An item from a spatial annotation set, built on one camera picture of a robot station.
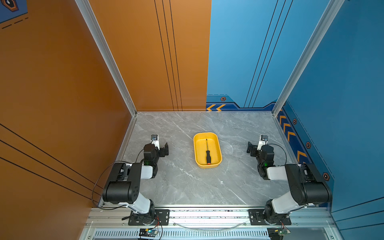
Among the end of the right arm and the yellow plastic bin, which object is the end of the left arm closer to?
the yellow plastic bin

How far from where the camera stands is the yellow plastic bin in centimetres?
91

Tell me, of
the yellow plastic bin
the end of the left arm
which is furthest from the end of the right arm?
the end of the left arm
